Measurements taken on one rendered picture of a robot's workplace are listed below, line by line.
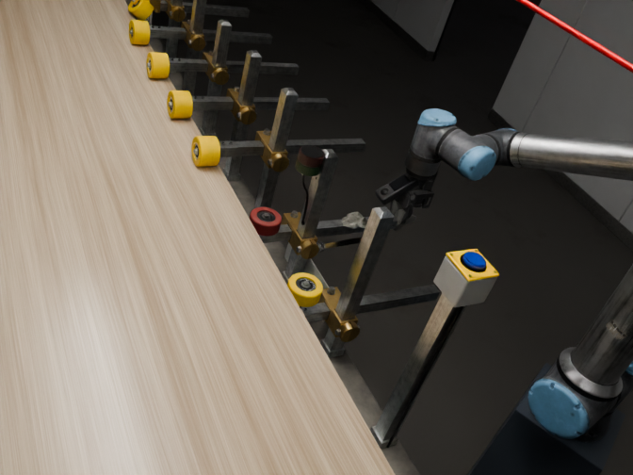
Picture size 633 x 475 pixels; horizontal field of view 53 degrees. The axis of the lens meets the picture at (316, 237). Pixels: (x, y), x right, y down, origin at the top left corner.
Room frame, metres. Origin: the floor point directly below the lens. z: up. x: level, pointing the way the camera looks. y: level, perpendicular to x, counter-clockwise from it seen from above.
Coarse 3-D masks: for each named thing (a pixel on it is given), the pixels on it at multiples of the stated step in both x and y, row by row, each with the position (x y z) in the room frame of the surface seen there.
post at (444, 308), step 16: (448, 304) 0.88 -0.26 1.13; (432, 320) 0.89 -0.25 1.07; (448, 320) 0.88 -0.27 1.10; (432, 336) 0.88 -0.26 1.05; (448, 336) 0.89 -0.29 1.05; (416, 352) 0.89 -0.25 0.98; (432, 352) 0.88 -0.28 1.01; (416, 368) 0.88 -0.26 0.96; (432, 368) 0.89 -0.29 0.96; (400, 384) 0.89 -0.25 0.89; (416, 384) 0.88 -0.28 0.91; (400, 400) 0.88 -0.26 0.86; (384, 416) 0.89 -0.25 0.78; (400, 416) 0.88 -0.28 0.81; (384, 432) 0.87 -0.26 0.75
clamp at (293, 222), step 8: (288, 216) 1.36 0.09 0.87; (288, 224) 1.33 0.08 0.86; (296, 224) 1.33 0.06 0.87; (296, 232) 1.30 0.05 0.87; (288, 240) 1.32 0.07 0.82; (296, 240) 1.29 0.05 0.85; (304, 240) 1.28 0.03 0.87; (312, 240) 1.29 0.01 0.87; (296, 248) 1.28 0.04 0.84; (304, 248) 1.26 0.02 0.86; (312, 248) 1.27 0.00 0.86; (304, 256) 1.26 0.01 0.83; (312, 256) 1.28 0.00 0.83
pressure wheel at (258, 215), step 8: (256, 208) 1.30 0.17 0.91; (264, 208) 1.31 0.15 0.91; (256, 216) 1.27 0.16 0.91; (264, 216) 1.27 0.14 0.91; (272, 216) 1.29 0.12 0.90; (280, 216) 1.30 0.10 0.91; (256, 224) 1.24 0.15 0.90; (264, 224) 1.24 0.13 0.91; (272, 224) 1.25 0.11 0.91; (280, 224) 1.28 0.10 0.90; (264, 232) 1.24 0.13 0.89; (272, 232) 1.25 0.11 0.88
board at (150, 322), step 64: (0, 0) 2.04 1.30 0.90; (64, 0) 2.20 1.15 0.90; (0, 64) 1.62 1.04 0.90; (64, 64) 1.73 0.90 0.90; (128, 64) 1.86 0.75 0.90; (0, 128) 1.31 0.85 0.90; (64, 128) 1.39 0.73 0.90; (128, 128) 1.49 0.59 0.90; (192, 128) 1.59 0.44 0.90; (0, 192) 1.07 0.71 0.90; (64, 192) 1.14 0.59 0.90; (128, 192) 1.21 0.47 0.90; (192, 192) 1.29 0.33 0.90; (0, 256) 0.88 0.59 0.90; (64, 256) 0.94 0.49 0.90; (128, 256) 1.00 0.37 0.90; (192, 256) 1.06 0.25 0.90; (256, 256) 1.12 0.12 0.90; (0, 320) 0.73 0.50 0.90; (64, 320) 0.78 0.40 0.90; (128, 320) 0.82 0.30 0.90; (192, 320) 0.87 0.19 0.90; (256, 320) 0.93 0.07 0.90; (0, 384) 0.61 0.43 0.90; (64, 384) 0.65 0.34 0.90; (128, 384) 0.69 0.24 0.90; (192, 384) 0.73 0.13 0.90; (256, 384) 0.77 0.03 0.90; (320, 384) 0.82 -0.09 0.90; (0, 448) 0.51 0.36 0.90; (64, 448) 0.54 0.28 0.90; (128, 448) 0.57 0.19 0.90; (192, 448) 0.60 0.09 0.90; (256, 448) 0.64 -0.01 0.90; (320, 448) 0.68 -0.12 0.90
